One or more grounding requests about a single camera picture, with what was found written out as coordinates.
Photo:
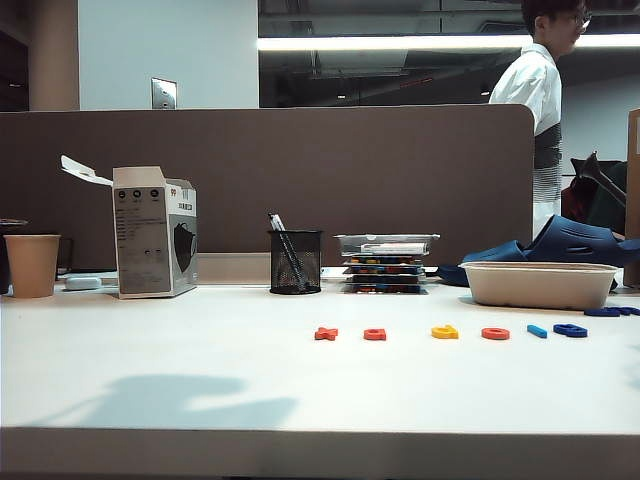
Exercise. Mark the yellow letter d magnet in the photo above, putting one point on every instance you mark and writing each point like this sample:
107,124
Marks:
444,336

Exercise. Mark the orange letter o magnet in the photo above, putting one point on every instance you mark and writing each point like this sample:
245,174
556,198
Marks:
494,337

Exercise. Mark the dark blue letter g magnet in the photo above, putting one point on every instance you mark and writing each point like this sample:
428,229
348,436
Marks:
577,333

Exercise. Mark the letter magnet pack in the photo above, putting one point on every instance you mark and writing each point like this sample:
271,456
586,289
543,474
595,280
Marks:
385,270
385,260
385,289
385,279

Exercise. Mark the orange letter x magnet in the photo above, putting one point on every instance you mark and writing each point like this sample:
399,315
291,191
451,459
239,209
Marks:
325,334

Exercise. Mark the orange letter a magnet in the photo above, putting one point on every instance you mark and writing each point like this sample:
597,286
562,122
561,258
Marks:
374,336

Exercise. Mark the light blue letter l magnet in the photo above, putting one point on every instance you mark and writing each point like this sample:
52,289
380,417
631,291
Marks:
537,331

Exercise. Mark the dark blue wide letter magnet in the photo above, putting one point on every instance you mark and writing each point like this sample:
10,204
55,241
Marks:
600,312

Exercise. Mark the black mesh pen holder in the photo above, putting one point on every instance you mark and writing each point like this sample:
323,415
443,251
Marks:
295,270

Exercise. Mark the black white pen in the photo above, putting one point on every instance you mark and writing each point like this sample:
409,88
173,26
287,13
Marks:
275,222

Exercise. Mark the clear plastic tray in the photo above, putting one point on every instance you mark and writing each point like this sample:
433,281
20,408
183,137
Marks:
385,245

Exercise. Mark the brown desk partition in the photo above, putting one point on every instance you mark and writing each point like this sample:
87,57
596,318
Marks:
300,175

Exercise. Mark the white grey face mask box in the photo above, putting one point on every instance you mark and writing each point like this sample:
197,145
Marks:
144,240

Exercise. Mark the long ceiling light strip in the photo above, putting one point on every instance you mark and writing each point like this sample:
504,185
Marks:
350,42

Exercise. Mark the beige pulp food container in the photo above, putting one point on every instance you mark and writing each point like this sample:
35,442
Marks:
540,290

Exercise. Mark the dark blue clog with holes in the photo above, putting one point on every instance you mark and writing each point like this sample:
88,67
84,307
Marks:
565,240

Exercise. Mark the red garment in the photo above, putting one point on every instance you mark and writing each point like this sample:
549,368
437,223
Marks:
575,205

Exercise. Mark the brown paper cup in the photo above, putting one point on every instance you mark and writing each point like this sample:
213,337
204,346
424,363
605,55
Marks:
31,267

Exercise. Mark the beige partition base rail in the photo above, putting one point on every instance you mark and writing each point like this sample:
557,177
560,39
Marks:
230,270

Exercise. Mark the metal wall switch plate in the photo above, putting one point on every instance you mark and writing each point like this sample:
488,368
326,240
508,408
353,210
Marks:
164,94

